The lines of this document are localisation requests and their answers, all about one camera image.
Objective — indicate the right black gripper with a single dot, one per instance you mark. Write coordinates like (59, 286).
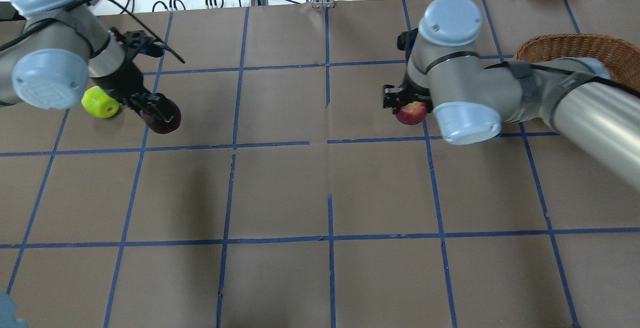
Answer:
(414, 93)

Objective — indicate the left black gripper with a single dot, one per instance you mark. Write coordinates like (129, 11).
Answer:
(128, 82)

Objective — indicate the dark red apple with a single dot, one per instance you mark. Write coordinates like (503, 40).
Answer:
(162, 117)

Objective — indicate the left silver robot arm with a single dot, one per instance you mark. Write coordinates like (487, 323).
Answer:
(63, 45)

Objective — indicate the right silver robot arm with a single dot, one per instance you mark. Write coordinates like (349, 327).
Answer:
(575, 96)

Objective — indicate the woven wicker basket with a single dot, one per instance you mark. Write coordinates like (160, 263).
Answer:
(620, 57)

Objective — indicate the green apple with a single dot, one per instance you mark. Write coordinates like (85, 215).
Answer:
(99, 104)

